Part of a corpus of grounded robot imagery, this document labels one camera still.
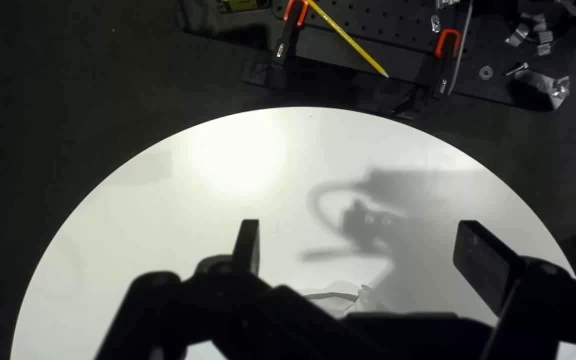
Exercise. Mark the yellow pencil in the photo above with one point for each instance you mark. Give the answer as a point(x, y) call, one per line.
point(350, 41)

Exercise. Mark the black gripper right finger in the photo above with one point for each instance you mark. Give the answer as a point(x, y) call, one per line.
point(488, 260)

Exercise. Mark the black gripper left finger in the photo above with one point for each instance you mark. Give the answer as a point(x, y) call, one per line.
point(246, 243)

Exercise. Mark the metal washer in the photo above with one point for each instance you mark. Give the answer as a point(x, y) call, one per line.
point(484, 73)

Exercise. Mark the small metal bracket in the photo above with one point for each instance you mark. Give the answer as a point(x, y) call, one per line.
point(518, 34)
point(544, 36)

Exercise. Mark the black perforated breadboard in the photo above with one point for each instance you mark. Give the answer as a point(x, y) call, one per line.
point(395, 27)

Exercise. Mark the large metal bracket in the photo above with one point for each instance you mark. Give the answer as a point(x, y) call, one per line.
point(548, 85)

